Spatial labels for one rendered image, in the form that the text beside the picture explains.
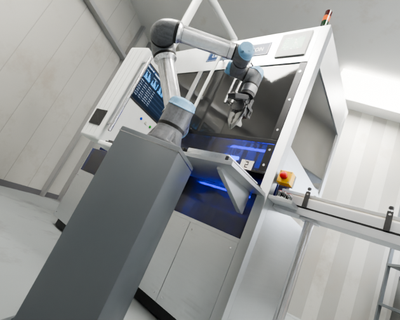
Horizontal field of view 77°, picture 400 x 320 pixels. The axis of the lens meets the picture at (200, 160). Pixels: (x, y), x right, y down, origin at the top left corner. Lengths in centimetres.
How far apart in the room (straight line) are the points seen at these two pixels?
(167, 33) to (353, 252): 403
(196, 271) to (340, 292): 323
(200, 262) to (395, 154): 419
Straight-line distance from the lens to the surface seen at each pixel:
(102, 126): 174
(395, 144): 521
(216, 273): 144
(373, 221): 141
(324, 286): 443
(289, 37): 209
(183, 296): 154
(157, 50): 132
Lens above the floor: 57
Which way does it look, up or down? 14 degrees up
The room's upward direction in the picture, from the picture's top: 25 degrees clockwise
